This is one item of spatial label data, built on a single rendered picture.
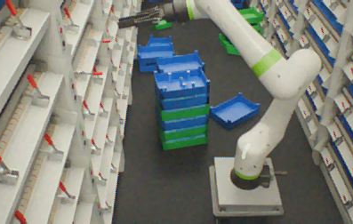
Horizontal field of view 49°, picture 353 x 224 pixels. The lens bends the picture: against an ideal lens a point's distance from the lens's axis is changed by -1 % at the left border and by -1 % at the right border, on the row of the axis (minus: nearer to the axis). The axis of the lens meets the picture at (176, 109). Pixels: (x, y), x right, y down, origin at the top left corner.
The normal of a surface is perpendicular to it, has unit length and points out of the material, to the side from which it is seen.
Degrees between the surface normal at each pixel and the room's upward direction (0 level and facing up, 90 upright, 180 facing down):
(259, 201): 5
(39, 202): 19
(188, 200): 0
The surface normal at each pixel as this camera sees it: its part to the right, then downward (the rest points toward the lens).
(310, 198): -0.02, -0.80
